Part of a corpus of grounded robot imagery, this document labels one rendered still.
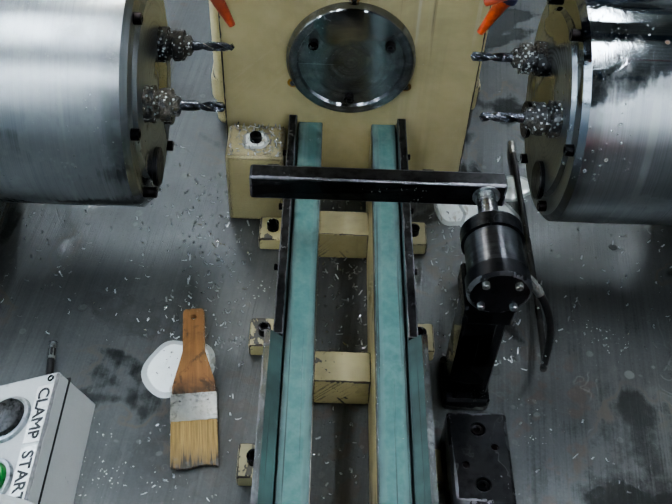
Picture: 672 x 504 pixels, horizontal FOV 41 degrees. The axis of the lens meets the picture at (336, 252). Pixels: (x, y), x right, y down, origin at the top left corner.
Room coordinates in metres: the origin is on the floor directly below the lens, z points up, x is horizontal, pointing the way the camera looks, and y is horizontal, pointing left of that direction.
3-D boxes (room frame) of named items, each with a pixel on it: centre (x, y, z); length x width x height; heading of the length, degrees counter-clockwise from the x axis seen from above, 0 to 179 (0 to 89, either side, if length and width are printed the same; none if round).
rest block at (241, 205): (0.82, 0.10, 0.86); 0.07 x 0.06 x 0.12; 92
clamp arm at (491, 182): (0.64, -0.04, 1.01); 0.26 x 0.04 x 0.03; 92
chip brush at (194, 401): (0.53, 0.15, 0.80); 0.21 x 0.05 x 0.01; 8
